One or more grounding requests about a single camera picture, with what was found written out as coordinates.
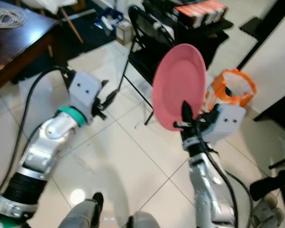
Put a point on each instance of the small cardboard box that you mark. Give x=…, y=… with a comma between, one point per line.
x=124, y=33

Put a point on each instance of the robot leg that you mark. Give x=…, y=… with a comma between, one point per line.
x=78, y=213
x=142, y=221

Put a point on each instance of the pink plate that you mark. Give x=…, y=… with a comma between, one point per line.
x=178, y=80

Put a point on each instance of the dark wooden table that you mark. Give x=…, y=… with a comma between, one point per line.
x=19, y=47

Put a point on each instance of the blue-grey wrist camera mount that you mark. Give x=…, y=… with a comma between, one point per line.
x=228, y=121
x=85, y=92

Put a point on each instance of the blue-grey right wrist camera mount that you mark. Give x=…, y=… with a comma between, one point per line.
x=228, y=121

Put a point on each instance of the wooden stick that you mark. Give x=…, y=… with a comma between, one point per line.
x=71, y=24

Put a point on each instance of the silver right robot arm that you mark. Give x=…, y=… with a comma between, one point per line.
x=206, y=190

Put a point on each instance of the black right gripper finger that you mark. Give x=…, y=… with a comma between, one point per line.
x=186, y=118

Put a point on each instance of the robot left leg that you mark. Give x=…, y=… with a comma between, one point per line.
x=78, y=213

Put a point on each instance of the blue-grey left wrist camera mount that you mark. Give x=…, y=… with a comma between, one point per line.
x=85, y=92

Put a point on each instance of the person foot black sock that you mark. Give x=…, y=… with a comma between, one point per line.
x=273, y=183

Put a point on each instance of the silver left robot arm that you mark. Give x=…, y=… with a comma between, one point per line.
x=42, y=152

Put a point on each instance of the blue white object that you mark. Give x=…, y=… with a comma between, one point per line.
x=110, y=20

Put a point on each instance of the red white box pack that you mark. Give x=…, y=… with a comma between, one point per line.
x=199, y=10

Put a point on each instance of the white cloth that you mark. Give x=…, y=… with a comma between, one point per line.
x=54, y=4

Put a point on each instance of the black folding chair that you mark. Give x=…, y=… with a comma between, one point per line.
x=142, y=57

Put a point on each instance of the robot right leg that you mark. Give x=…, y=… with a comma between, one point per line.
x=142, y=221

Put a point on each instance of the grey floor slipper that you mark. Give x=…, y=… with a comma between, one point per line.
x=268, y=211

